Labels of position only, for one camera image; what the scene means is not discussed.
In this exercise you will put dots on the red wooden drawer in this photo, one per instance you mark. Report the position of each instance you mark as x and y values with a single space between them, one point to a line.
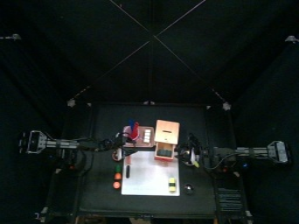
165 152

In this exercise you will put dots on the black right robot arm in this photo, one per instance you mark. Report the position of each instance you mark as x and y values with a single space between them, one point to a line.
249 151

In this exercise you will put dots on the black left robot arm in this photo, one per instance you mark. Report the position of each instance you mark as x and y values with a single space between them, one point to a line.
58 143

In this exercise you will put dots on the white ice cube tray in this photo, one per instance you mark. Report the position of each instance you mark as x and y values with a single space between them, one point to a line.
147 136

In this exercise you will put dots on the pink plastic tray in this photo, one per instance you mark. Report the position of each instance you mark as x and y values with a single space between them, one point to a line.
146 144

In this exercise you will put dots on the red rimmed round lid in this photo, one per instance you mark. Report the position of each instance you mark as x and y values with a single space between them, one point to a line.
115 156

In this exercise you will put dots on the small yellow toy piece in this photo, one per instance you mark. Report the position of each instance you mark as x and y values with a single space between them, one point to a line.
197 165

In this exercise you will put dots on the blue toy utensil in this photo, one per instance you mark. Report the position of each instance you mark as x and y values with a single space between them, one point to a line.
131 124

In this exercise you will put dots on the yellow black sponge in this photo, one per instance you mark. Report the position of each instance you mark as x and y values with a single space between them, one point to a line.
173 184

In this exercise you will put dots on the orange toy carrot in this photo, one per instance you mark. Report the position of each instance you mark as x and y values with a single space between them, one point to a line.
118 176

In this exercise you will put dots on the white cutting board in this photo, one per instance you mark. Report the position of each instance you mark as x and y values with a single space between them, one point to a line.
150 178

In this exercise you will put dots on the small dark round bowl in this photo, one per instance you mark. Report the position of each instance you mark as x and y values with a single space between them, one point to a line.
189 189

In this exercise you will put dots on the white printed label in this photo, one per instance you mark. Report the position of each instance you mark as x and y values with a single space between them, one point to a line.
230 199

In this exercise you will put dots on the metal frame centre clamp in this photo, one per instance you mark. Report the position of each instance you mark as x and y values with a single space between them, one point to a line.
149 102

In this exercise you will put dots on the metal frame corner bracket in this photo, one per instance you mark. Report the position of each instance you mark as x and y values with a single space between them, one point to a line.
14 37
71 102
226 106
291 38

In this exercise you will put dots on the metal table corner bracket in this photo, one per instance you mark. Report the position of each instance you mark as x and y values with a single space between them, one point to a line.
42 214
247 217

